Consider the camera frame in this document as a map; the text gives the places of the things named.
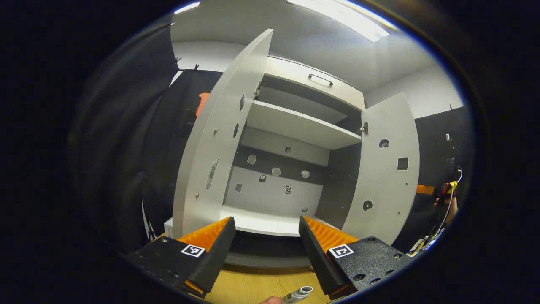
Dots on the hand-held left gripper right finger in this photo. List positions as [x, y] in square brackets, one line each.
[316, 257]

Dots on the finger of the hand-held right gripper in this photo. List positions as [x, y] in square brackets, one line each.
[425, 190]

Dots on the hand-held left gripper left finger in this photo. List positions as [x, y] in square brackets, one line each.
[217, 257]

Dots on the white bottle green label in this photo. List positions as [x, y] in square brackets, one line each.
[299, 293]

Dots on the white cabinet door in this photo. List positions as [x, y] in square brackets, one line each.
[379, 190]
[211, 160]

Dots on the round brown coaster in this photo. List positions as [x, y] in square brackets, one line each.
[271, 300]

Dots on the white and grey cabinet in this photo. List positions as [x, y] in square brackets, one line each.
[274, 249]

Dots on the white cabinet shelf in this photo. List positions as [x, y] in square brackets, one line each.
[303, 124]
[261, 221]

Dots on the metal door hinge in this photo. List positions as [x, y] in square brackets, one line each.
[363, 128]
[257, 89]

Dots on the black backdrop cloth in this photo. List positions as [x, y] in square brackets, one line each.
[434, 143]
[126, 147]

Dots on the colourful printed object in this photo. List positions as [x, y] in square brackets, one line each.
[424, 244]

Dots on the long ceiling light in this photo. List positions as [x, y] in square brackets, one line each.
[346, 19]
[187, 7]

